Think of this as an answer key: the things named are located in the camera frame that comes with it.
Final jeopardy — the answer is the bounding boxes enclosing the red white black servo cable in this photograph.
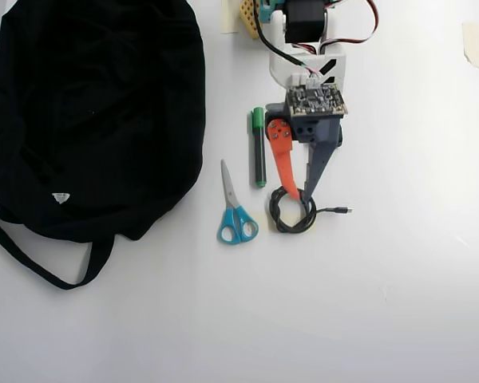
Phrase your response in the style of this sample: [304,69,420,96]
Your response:
[291,0,380,55]

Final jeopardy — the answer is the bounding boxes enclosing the black fabric bag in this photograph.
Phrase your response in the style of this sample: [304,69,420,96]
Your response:
[0,0,208,291]

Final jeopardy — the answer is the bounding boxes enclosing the thin black camera cable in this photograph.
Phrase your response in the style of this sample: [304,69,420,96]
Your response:
[257,0,311,77]

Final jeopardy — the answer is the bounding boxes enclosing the green marker with black barrel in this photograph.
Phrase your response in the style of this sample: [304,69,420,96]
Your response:
[246,106,268,189]

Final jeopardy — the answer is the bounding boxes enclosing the blue handled scissors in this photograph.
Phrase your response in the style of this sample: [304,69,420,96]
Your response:
[216,159,259,245]

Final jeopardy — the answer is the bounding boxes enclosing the beige masking tape strip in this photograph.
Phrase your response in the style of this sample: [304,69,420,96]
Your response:
[220,0,240,34]
[461,22,479,71]

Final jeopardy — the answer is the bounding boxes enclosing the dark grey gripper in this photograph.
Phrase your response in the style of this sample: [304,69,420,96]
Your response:
[264,102,344,203]

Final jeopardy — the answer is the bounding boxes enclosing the coiled black USB cable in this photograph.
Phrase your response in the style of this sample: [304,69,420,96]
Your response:
[268,185,354,235]

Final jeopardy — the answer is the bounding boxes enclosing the camera circuit board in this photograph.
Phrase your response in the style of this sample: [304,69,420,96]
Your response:
[283,84,350,120]

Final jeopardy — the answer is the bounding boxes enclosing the yellow perforated plastic part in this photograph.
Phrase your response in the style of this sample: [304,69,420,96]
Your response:
[238,0,264,41]

